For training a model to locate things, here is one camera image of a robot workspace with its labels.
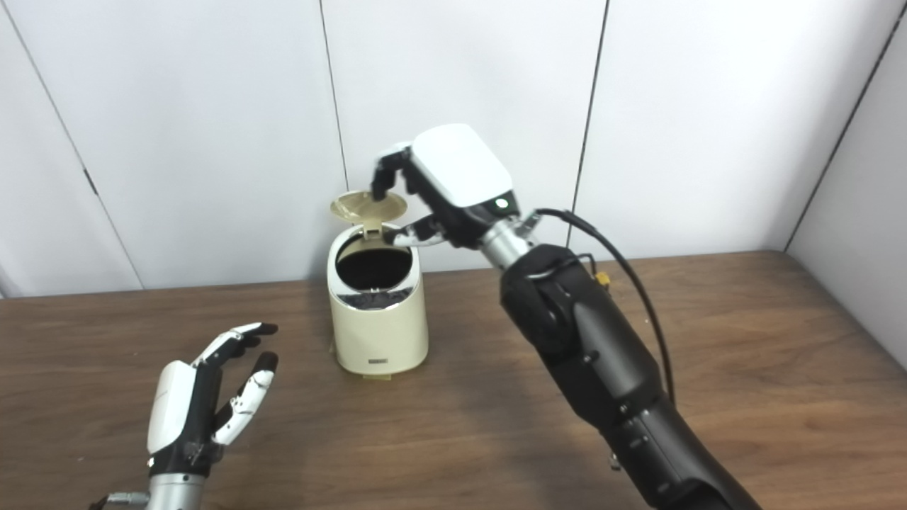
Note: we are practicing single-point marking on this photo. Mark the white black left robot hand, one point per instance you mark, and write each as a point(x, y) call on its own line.
point(173, 414)

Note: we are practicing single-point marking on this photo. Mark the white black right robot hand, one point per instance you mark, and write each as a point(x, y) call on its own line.
point(460, 166)

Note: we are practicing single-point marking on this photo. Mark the round cream bin lid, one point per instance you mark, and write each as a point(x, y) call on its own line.
point(358, 209)

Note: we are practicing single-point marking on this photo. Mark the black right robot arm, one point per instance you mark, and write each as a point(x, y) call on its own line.
point(602, 354)

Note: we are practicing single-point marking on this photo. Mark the cream-colored bin body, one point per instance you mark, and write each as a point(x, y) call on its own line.
point(379, 333)

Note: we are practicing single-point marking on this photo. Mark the yellowish tape piece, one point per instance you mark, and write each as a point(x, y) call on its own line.
point(377, 377)

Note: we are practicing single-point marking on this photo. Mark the black wall panel hinge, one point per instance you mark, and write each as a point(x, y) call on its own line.
point(89, 181)

